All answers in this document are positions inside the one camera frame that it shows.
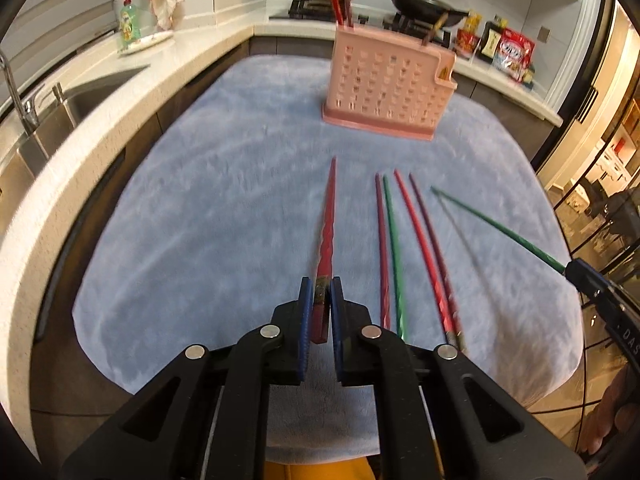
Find pink perforated utensil holder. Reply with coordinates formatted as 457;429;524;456
322;27;457;142

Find purple chopstick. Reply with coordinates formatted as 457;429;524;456
409;172;468;353
421;12;449;47

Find red cereal bag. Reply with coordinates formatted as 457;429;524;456
492;29;536;84

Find red instant noodle cup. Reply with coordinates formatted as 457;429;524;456
454;29;479;56

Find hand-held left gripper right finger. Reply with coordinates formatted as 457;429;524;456
327;276;589;480

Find yellow chair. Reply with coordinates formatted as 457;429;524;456
262;455;382;480

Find chrome kitchen faucet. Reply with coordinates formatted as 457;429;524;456
0;52;42;134

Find person's right hand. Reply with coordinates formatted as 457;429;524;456
580;364;640;462

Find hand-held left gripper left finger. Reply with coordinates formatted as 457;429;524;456
60;276;314;480

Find green chopstick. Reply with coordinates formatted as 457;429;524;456
382;174;410;343
430;186;573;275

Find yellow food packet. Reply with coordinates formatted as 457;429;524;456
462;9;484;37

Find black framed glass door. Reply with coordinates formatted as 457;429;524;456
530;0;640;461

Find stainless steel sink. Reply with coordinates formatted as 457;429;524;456
0;62;151;201

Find white oval dish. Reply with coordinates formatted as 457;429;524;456
119;30;175;55

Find white window blinds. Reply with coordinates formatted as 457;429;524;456
0;0;127;111

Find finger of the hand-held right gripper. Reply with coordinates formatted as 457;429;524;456
565;258;622;307

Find blue fleece table cloth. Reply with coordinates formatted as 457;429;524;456
72;54;587;464

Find green dish soap bottle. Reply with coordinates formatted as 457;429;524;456
119;0;143;51

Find dark soy sauce bottle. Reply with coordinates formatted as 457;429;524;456
477;16;506;64

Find black gas stove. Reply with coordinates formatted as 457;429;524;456
269;0;452;47

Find black wok with lid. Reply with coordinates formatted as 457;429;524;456
389;0;471;29

